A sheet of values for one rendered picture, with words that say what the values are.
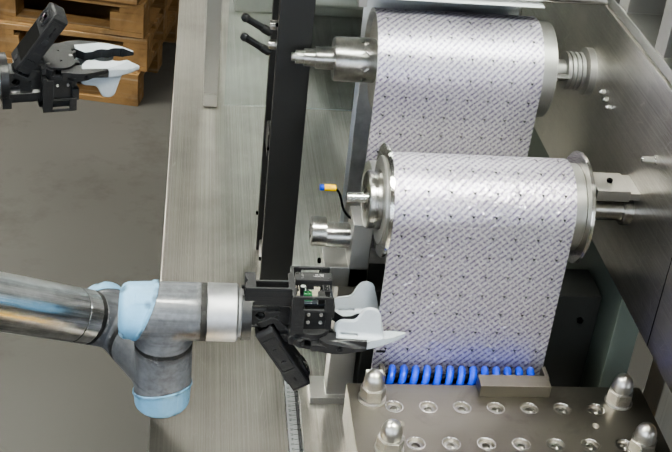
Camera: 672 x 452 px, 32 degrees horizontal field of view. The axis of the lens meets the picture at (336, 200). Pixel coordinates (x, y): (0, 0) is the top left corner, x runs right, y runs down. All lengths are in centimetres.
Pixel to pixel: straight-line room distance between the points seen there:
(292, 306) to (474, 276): 24
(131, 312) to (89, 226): 231
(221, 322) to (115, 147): 279
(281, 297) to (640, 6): 63
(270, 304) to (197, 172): 80
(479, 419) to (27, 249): 235
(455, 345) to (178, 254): 61
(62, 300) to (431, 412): 50
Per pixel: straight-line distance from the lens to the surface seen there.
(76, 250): 366
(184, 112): 247
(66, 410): 307
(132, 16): 441
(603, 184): 155
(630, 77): 161
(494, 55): 165
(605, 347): 168
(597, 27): 175
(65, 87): 187
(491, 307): 155
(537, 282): 154
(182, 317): 148
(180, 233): 206
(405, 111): 165
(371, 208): 147
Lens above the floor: 200
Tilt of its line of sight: 30 degrees down
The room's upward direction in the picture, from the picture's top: 6 degrees clockwise
